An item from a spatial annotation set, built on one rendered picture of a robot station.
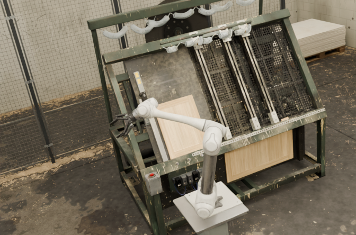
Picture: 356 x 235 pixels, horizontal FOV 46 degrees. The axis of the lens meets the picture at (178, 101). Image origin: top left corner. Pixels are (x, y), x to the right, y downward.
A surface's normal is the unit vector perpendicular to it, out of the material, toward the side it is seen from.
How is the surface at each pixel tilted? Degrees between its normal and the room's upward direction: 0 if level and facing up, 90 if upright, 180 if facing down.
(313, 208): 0
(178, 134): 57
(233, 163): 90
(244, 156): 90
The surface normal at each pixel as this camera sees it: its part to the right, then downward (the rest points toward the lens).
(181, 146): 0.25, -0.22
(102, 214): -0.14, -0.90
